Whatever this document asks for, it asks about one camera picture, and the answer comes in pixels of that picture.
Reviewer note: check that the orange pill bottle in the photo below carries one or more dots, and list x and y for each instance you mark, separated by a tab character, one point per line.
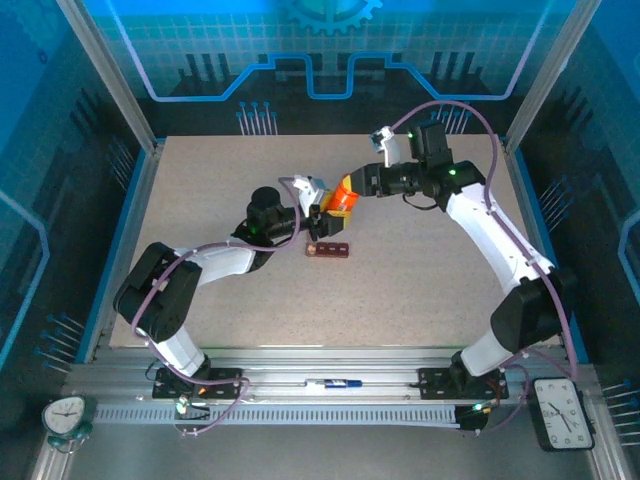
340	202

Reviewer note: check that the brown weekly pill organizer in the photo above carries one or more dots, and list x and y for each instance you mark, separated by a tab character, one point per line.
335	250

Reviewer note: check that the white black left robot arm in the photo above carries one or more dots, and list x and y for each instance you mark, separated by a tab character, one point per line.
225	260

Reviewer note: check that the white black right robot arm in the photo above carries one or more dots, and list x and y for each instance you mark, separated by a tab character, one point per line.
480	225

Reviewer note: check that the blue marker pen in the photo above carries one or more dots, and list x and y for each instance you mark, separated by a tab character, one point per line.
335	384

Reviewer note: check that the black rectangular clock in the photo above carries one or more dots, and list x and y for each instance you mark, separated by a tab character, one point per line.
560	415

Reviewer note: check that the green round alarm clock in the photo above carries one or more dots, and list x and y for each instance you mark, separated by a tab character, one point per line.
65	415

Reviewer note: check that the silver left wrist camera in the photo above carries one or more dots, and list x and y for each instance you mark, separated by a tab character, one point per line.
310	190

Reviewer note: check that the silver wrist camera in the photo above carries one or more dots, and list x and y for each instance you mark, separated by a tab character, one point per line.
387	145
310	190

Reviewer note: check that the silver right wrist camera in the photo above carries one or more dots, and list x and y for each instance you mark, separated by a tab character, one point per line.
387	145

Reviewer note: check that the blue aluminium table side rail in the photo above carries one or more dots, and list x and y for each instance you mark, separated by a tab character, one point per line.
142	190
522	190

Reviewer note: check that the aluminium rail frame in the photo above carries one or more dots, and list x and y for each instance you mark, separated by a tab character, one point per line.
300	367

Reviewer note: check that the aluminium enclosure post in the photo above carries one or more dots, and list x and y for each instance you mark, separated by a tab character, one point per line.
549	75
111	75

